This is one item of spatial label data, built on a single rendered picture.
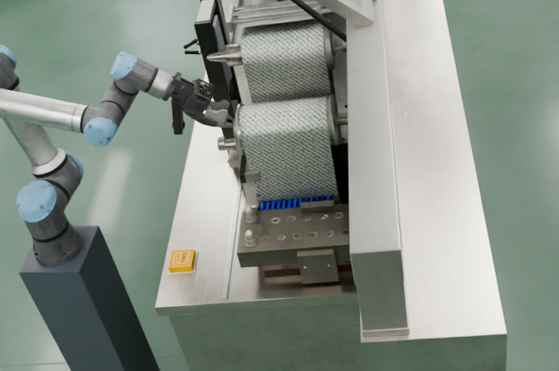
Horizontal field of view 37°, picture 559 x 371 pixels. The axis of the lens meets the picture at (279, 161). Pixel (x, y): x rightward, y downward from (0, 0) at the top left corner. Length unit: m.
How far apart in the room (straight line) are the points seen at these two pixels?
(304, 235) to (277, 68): 0.49
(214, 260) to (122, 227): 1.64
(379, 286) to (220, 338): 1.12
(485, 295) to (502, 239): 2.11
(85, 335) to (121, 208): 1.43
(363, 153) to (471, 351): 0.40
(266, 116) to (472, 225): 0.78
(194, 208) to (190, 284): 0.32
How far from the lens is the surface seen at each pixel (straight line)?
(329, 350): 2.48
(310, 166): 2.31
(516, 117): 4.28
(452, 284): 1.57
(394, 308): 1.45
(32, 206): 2.52
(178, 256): 2.47
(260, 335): 2.44
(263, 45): 2.39
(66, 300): 2.71
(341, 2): 1.85
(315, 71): 2.40
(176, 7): 5.71
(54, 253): 2.61
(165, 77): 2.26
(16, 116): 2.31
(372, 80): 1.70
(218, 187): 2.69
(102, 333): 2.79
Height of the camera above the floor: 2.62
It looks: 39 degrees down
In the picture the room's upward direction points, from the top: 12 degrees counter-clockwise
